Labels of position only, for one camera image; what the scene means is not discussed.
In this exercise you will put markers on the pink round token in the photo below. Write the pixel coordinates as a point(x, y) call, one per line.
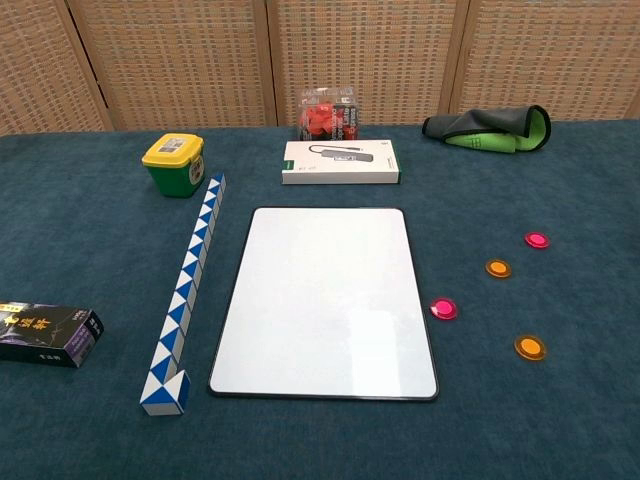
point(444, 308)
point(537, 240)

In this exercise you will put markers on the orange round magnet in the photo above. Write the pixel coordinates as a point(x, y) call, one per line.
point(530, 347)
point(498, 268)

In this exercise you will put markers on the white rectangular board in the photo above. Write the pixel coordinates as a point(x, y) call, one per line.
point(325, 310)

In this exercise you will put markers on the white USB hub box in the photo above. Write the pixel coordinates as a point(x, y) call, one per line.
point(340, 161)

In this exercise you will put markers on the clear box red items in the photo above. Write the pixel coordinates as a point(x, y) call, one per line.
point(325, 117)

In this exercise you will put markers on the blue white snake puzzle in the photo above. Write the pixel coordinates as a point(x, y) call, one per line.
point(196, 255)

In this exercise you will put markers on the green tub yellow lid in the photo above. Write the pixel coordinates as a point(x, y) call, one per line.
point(172, 170)

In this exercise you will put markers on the grey green microfibre cloth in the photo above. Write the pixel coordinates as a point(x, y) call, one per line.
point(480, 125)

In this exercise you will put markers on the woven bamboo folding screen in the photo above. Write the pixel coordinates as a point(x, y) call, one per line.
point(175, 60)

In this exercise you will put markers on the blue felt table cover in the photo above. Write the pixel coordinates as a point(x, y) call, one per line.
point(75, 240)

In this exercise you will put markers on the black gold printed box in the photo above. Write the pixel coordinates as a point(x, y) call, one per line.
point(45, 332)

